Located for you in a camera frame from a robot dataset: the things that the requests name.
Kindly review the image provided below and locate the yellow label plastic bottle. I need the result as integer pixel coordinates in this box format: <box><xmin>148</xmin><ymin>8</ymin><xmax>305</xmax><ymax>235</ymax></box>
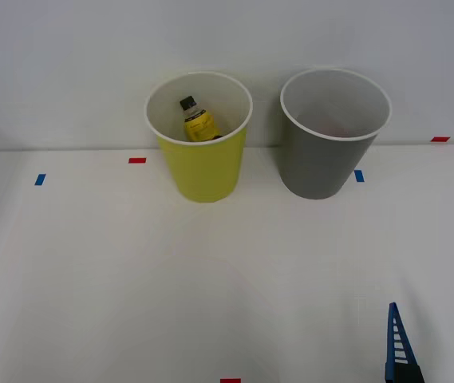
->
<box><xmin>179</xmin><ymin>95</ymin><xmax>222</xmax><ymax>143</ymax></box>

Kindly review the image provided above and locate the yellow-green plastic waste bin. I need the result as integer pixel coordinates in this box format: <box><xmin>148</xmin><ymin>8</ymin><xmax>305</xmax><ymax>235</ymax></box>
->
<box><xmin>143</xmin><ymin>71</ymin><xmax>254</xmax><ymax>203</ymax></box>

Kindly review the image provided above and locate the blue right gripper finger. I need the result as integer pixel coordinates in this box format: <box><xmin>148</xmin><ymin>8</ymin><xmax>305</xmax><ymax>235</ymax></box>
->
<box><xmin>383</xmin><ymin>302</ymin><xmax>425</xmax><ymax>383</ymax></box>

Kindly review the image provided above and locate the grey plastic waste bin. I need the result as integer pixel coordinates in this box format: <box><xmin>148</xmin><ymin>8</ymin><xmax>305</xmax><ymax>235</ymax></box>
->
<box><xmin>278</xmin><ymin>67</ymin><xmax>393</xmax><ymax>201</ymax></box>

